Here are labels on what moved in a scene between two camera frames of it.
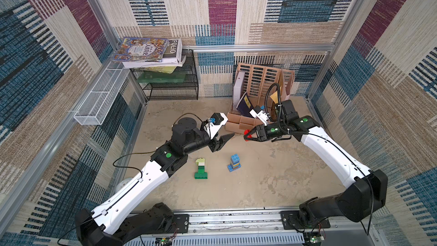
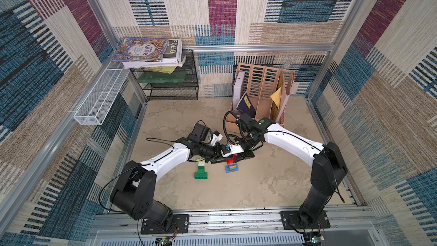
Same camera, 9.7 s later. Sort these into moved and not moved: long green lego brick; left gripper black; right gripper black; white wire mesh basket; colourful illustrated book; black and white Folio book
Moved: left gripper black; right gripper black
Not moved: colourful illustrated book; white wire mesh basket; black and white Folio book; long green lego brick
